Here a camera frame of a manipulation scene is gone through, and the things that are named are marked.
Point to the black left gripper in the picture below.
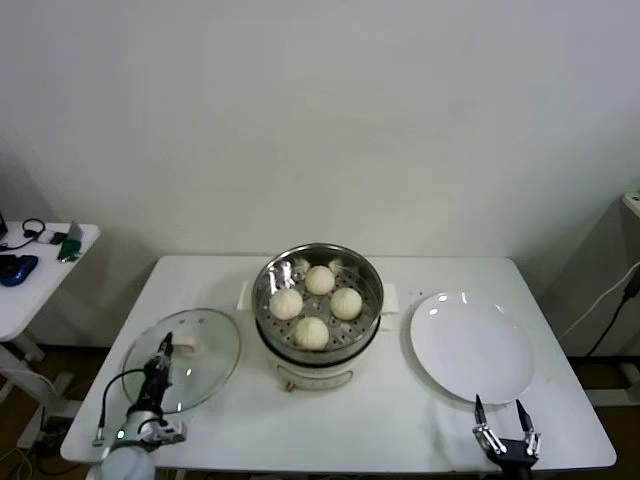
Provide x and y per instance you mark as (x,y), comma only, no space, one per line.
(155,385)

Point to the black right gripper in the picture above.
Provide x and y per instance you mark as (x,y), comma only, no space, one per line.
(515,460)

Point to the white steamed baozi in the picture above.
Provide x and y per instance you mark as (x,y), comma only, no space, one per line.
(311,332)
(286,304)
(346,304)
(320,280)

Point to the steel steamer basket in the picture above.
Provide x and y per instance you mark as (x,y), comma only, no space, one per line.
(265,295)

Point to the white round plate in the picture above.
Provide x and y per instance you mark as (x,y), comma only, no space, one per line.
(472,350)

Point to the white side table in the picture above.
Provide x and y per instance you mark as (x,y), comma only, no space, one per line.
(45,280)

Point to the green tool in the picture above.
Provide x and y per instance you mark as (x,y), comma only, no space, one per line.
(69,247)

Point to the grey phone stand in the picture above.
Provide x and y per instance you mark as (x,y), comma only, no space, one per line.
(75,231)

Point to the small black device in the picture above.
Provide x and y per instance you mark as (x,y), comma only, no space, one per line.
(58,238)

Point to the blue device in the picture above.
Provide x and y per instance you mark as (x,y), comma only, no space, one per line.
(17,267)

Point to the white power strip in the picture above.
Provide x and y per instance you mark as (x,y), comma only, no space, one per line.
(632,202)

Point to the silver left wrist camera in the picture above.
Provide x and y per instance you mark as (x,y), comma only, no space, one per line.
(167,432)

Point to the white metal floor frame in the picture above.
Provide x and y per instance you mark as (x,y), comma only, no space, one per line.
(615,397)

